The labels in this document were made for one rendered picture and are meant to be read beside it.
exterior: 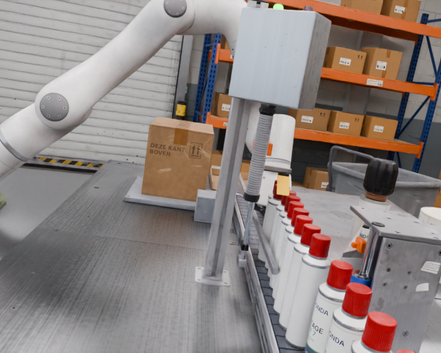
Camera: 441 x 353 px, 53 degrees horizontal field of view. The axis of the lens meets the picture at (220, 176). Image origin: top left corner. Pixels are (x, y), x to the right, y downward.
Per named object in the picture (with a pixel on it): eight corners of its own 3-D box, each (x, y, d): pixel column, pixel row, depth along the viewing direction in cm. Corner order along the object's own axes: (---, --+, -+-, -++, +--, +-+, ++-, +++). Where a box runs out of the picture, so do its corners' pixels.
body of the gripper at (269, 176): (260, 164, 123) (255, 204, 121) (295, 169, 124) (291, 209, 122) (255, 167, 130) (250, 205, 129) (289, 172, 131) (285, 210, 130)
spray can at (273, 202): (276, 266, 114) (291, 189, 109) (256, 261, 115) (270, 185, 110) (278, 259, 119) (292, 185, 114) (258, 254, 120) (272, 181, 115)
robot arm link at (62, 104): (68, 134, 128) (52, 141, 112) (38, 101, 125) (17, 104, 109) (203, 21, 124) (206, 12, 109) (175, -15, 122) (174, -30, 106)
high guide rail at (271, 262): (277, 274, 92) (278, 268, 92) (271, 274, 92) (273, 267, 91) (236, 168, 197) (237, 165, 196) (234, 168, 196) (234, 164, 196)
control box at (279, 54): (297, 109, 89) (317, 11, 85) (227, 96, 98) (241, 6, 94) (316, 111, 98) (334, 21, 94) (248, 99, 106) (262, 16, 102)
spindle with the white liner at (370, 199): (381, 269, 123) (408, 164, 117) (350, 265, 123) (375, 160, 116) (369, 256, 132) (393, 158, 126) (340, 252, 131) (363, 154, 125)
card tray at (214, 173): (267, 197, 202) (269, 189, 201) (211, 190, 200) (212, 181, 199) (258, 182, 231) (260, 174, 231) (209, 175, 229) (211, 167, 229)
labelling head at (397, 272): (411, 394, 71) (454, 244, 65) (332, 386, 70) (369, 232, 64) (377, 343, 84) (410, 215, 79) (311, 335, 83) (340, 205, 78)
